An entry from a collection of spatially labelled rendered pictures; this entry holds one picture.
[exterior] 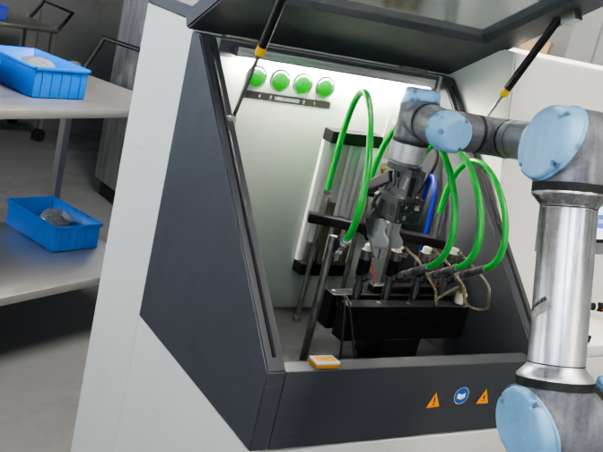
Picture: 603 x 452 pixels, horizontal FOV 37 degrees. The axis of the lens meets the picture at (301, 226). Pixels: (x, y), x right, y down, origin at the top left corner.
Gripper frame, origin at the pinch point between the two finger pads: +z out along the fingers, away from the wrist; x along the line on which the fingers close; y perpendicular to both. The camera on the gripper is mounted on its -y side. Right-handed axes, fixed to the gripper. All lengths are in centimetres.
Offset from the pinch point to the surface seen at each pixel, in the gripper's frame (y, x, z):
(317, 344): -10.6, -1.6, 26.7
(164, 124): -40, -35, -14
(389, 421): 22.6, -4.3, 27.3
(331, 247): 3.9, -14.3, -1.9
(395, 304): 0.6, 8.2, 11.8
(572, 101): -10, 55, -37
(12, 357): -169, -24, 107
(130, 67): -364, 77, 20
